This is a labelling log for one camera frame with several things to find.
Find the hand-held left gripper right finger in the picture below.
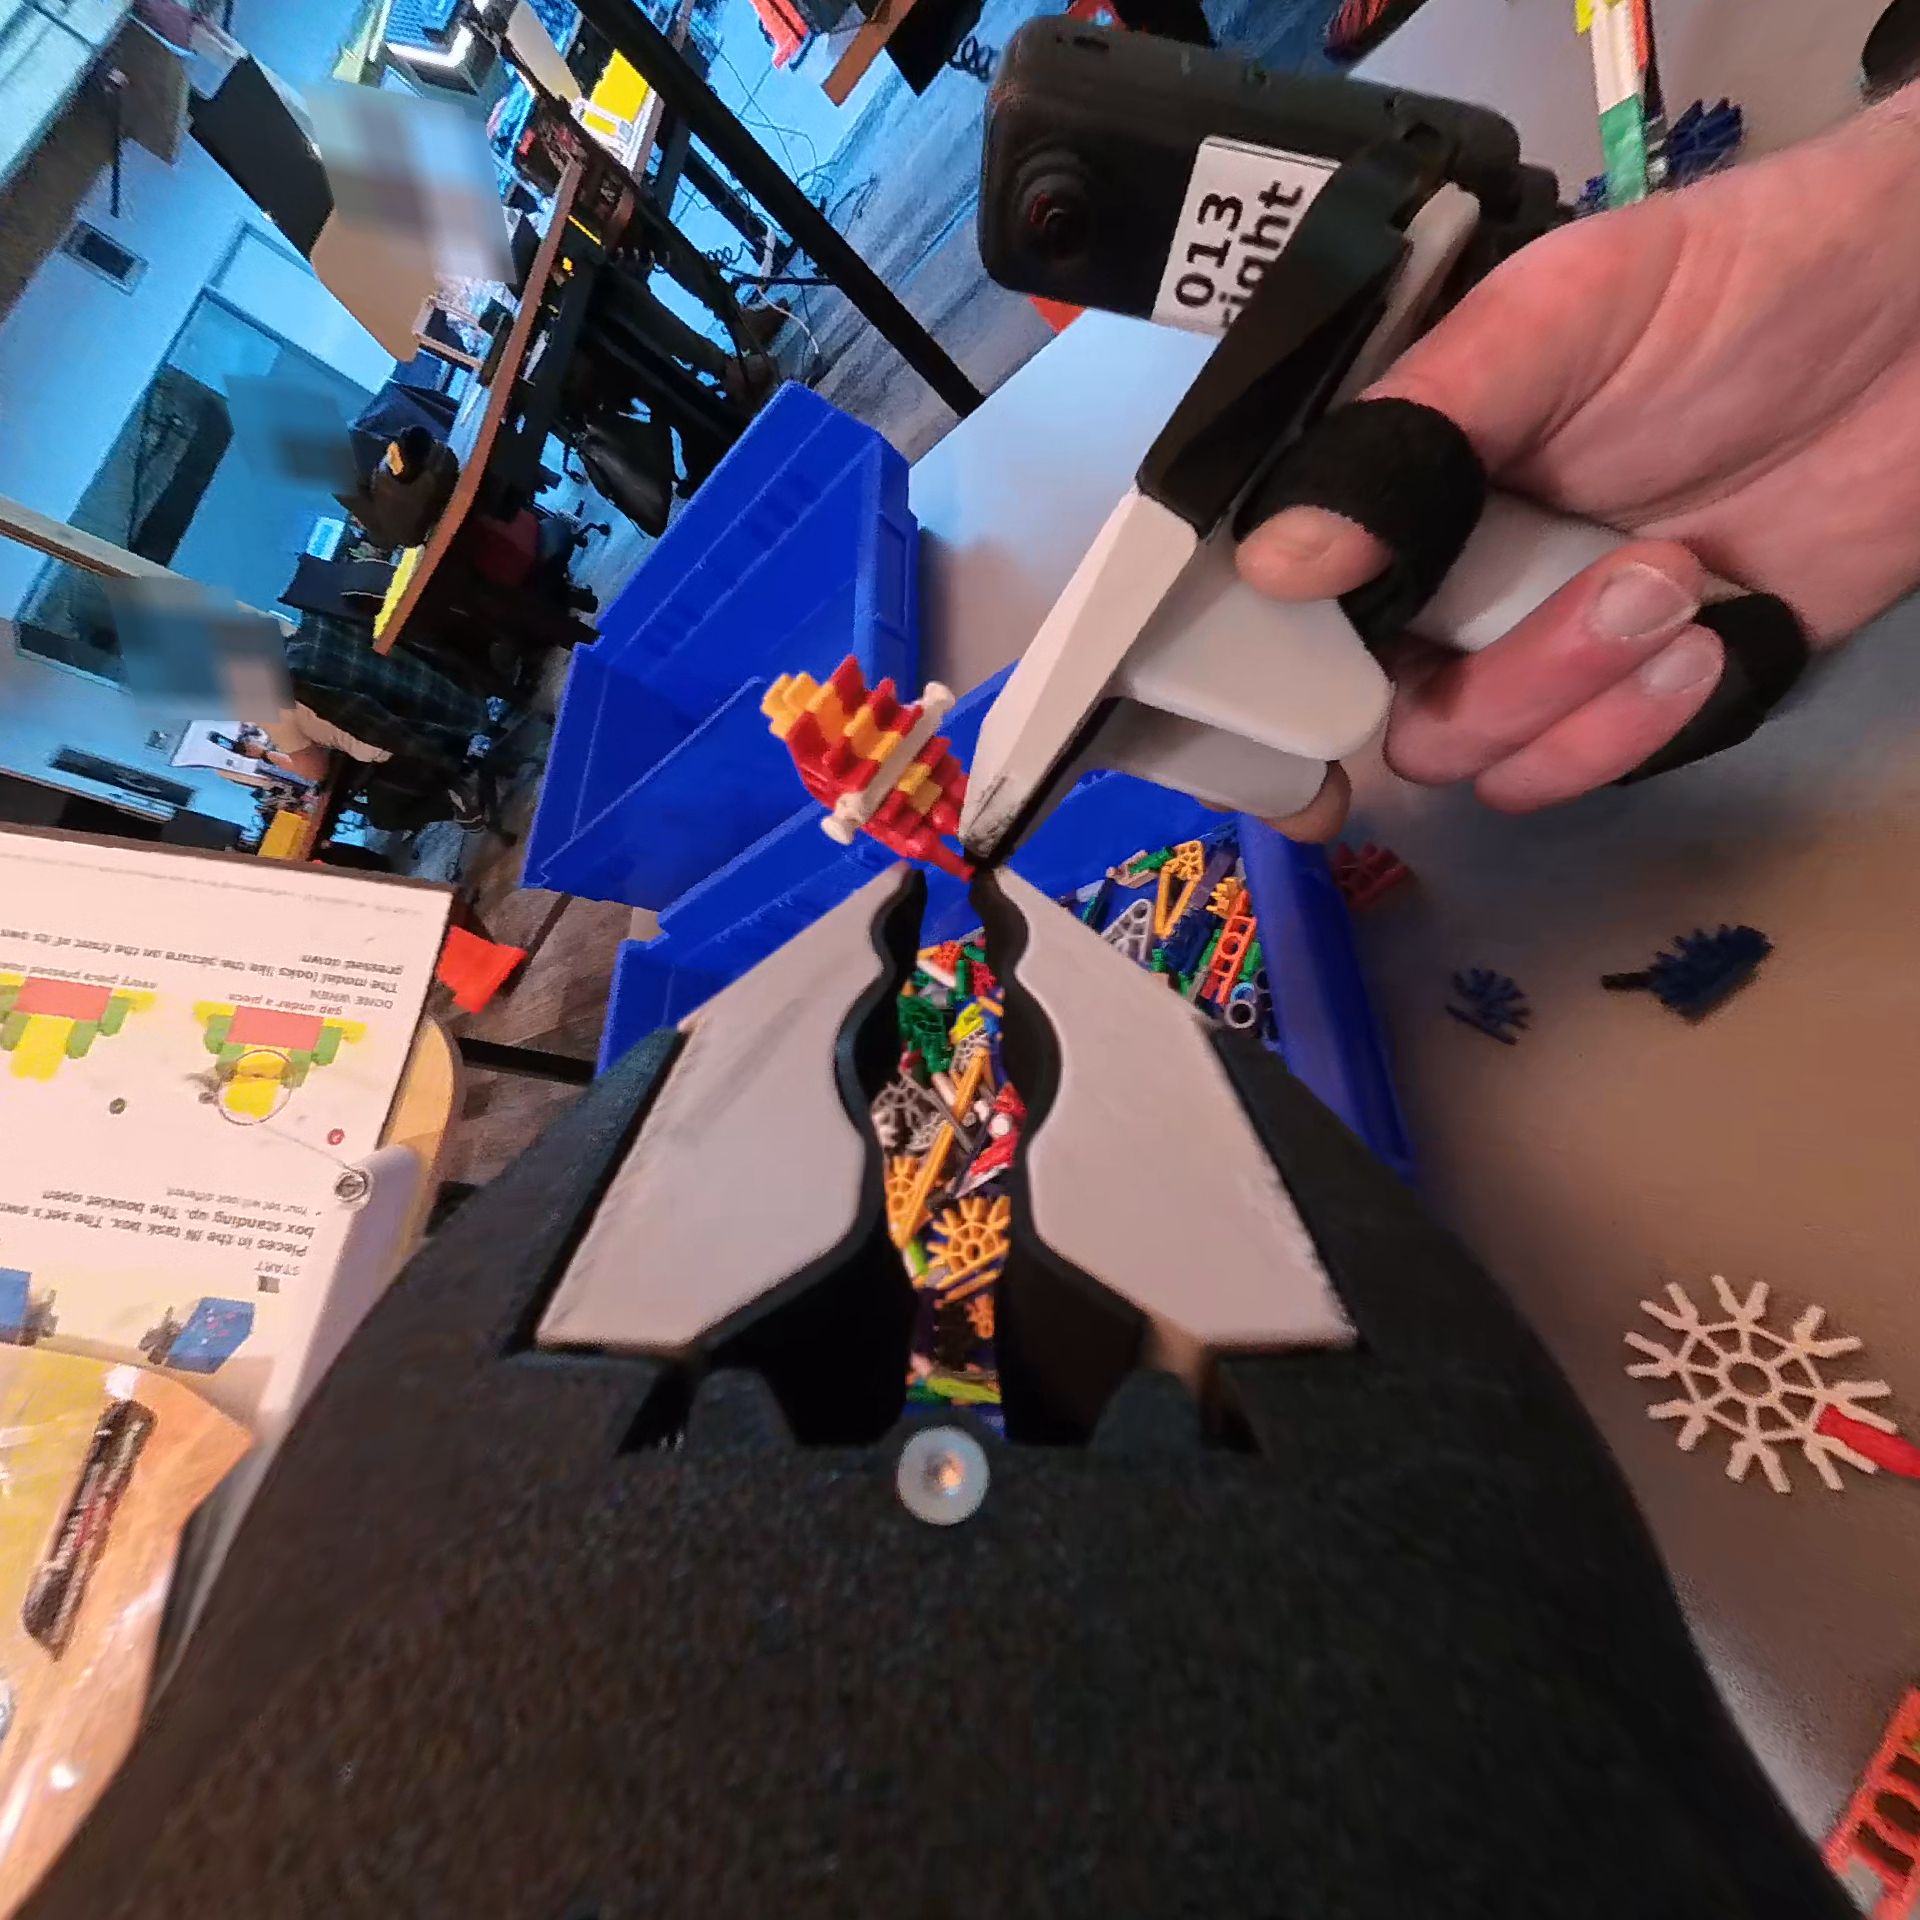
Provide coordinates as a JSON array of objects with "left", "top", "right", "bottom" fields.
[{"left": 970, "top": 866, "right": 1363, "bottom": 1375}]

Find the black metal bar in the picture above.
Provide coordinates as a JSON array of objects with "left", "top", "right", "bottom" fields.
[{"left": 577, "top": 0, "right": 985, "bottom": 422}]

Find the person's right hand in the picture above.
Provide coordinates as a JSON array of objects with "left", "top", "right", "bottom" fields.
[{"left": 1236, "top": 83, "right": 1920, "bottom": 846}]

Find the red and yellow brick cluster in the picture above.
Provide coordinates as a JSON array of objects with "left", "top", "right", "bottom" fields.
[{"left": 762, "top": 655, "right": 977, "bottom": 879}]

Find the short red rod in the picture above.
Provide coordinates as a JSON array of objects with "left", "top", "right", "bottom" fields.
[{"left": 1816, "top": 1402, "right": 1920, "bottom": 1478}]

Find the large white instruction page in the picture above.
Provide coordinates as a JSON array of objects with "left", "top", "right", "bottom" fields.
[{"left": 0, "top": 826, "right": 458, "bottom": 1412}]

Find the brown wooden desk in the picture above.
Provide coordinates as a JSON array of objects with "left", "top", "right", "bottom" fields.
[{"left": 373, "top": 150, "right": 602, "bottom": 663}]

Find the white snowflake connector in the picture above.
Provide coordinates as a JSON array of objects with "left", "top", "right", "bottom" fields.
[{"left": 1624, "top": 1275, "right": 1899, "bottom": 1495}]

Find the pile of colourful construction pieces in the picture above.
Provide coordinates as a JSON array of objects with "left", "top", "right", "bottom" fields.
[{"left": 872, "top": 838, "right": 1278, "bottom": 1404}]

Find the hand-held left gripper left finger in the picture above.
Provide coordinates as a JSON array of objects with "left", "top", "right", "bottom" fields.
[{"left": 536, "top": 862, "right": 928, "bottom": 1363}]

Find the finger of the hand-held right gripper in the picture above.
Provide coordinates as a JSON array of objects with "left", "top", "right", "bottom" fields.
[{"left": 960, "top": 487, "right": 1202, "bottom": 860}]

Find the dark blue double connector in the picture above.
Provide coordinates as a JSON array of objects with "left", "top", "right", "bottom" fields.
[{"left": 1603, "top": 920, "right": 1776, "bottom": 1021}]

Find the colourful construction model frame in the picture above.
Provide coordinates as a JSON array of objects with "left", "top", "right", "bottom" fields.
[{"left": 1568, "top": 0, "right": 1748, "bottom": 212}]

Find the blue plastic bin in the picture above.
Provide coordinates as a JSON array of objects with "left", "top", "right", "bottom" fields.
[
  {"left": 521, "top": 381, "right": 921, "bottom": 911},
  {"left": 596, "top": 667, "right": 1424, "bottom": 1412}
]

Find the red box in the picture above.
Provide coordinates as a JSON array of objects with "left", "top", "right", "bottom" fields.
[{"left": 435, "top": 927, "right": 528, "bottom": 1014}]

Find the black tube with red print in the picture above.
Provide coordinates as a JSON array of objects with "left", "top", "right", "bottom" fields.
[{"left": 22, "top": 1402, "right": 160, "bottom": 1660}]

